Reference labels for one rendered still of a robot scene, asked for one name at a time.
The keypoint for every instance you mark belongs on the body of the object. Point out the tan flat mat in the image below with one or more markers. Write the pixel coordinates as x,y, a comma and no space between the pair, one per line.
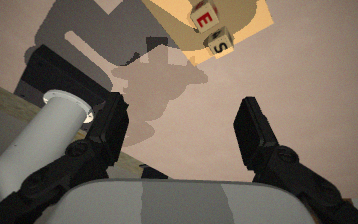
242,18

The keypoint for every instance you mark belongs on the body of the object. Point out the tan letter block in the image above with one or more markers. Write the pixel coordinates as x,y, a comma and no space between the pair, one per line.
220,42
205,15

